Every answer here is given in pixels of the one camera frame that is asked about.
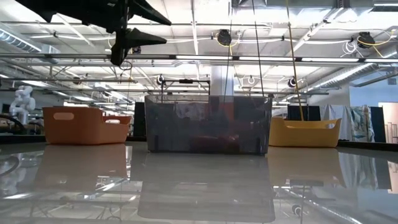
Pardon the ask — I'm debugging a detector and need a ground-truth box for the long black power cable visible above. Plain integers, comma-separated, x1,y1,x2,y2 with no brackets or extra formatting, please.
251,0,265,96

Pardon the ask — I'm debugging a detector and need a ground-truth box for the silver ventilation duct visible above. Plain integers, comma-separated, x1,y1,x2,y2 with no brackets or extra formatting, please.
306,43,398,91
0,29,60,65

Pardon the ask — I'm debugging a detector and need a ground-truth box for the white hanging cloth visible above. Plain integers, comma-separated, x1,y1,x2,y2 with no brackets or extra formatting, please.
322,104,352,141

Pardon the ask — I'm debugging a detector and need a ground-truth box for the black curved hose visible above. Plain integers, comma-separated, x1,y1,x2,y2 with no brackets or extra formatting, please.
0,113,27,134

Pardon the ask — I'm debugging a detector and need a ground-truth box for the thin black hanging cable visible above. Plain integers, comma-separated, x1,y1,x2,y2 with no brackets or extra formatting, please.
223,0,234,103

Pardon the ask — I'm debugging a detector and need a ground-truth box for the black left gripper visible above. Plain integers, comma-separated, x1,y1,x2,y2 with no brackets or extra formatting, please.
68,0,172,67

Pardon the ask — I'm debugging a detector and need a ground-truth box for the yellow power cable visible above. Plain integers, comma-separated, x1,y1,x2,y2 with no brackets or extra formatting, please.
285,0,305,121

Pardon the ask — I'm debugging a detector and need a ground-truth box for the yellow plastic basket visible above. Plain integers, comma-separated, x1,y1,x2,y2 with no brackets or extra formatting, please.
269,117,342,148

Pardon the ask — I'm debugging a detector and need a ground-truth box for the black panel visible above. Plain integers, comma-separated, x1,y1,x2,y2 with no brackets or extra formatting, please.
369,106,387,143
132,101,147,138
286,105,321,121

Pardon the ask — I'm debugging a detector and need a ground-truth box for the orange plastic basket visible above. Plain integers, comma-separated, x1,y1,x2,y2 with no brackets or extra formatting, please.
42,106,132,146

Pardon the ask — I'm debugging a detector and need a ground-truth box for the patterned hanging cloth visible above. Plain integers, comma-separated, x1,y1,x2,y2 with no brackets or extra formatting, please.
349,105,376,143

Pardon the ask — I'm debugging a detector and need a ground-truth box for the grey translucent plastic basket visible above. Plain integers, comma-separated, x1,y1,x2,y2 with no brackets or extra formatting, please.
144,94,274,156

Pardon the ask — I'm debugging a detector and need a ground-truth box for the long ceiling light bar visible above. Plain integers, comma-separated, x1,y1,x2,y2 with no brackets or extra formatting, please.
169,54,398,63

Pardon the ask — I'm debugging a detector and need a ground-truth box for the white robot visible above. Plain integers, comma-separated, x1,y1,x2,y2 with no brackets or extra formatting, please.
8,85,37,125

